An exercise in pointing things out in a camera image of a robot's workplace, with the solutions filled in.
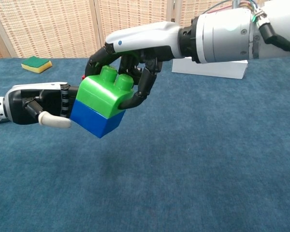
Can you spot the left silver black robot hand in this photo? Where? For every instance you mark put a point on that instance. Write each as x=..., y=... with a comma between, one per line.
x=38, y=101

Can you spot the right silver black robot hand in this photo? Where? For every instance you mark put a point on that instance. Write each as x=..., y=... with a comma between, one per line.
x=145, y=36

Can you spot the blue toy block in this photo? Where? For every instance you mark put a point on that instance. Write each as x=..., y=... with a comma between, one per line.
x=96, y=120

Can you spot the green toy brick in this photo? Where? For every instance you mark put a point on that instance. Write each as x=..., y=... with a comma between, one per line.
x=101, y=94

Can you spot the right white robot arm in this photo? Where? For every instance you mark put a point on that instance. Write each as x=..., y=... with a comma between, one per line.
x=227, y=33

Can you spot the green yellow sponge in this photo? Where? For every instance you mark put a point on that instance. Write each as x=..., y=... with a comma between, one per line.
x=36, y=64

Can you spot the white power strip box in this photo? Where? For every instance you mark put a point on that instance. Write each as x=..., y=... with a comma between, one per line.
x=207, y=68

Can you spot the woven folding screen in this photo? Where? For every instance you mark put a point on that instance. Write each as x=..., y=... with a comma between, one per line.
x=50, y=26

